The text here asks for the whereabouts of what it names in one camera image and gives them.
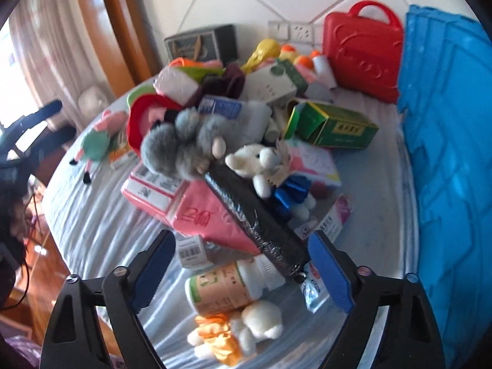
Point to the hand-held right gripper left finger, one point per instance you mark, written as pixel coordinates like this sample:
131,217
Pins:
153,273

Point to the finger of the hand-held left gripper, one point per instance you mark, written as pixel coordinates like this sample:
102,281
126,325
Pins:
55,140
48,108

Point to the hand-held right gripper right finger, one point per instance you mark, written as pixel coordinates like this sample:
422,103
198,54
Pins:
332,273

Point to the black roll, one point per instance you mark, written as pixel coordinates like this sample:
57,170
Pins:
250,215

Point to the blue plastic crate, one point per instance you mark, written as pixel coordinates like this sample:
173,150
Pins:
449,161

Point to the small blue red white packet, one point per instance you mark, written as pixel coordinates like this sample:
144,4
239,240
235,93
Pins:
313,286

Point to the pink pig plush green dress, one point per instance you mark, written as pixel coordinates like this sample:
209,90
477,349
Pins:
96,144

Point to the white box barcode label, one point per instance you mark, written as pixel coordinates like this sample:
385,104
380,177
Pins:
190,250

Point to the pale round cushion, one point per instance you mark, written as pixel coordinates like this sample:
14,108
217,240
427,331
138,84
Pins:
92,100

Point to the white pink medicine box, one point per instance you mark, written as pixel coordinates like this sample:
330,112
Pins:
338,215

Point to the pale curtain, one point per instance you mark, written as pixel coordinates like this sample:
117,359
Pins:
46,46

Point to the white bottle orange green label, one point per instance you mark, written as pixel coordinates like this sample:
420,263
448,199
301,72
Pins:
219,288

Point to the orange white packet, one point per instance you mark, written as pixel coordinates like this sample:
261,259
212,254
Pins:
122,153

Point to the pink plastic packet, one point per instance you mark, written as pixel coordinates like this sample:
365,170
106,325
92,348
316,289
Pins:
207,215

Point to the white plush orange dress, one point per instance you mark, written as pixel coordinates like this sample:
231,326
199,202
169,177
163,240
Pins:
261,317

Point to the red pink plush toy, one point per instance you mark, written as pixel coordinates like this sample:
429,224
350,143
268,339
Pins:
148,113

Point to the pink floral pack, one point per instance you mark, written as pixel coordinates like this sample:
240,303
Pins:
311,161

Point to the grey mouse plush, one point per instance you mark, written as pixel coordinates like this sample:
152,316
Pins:
176,142

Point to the white wrapped pack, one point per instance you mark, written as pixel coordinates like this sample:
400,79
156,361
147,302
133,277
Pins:
175,82

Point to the white bear plush blue bow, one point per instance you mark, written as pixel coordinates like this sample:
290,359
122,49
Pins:
253,159

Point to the green medicine box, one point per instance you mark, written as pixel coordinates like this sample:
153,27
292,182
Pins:
342,127

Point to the orange green pink toy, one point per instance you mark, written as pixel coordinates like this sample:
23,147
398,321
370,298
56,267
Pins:
196,67

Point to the white bottle blue label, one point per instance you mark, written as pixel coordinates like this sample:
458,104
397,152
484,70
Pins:
230,109

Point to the dark maroon cloth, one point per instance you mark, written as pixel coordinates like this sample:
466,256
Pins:
226,80

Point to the black gift box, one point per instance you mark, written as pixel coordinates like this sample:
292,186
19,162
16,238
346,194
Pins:
223,44

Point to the white box green logo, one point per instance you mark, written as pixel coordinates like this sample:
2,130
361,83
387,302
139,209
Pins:
269,84

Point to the white bottle orange cap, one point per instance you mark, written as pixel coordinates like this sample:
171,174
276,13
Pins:
324,71

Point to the red plastic toy case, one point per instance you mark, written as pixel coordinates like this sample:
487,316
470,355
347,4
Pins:
357,53

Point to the wooden wall pillar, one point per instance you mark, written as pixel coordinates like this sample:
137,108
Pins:
115,27

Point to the white wall socket panel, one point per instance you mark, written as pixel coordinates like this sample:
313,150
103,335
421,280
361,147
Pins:
299,30

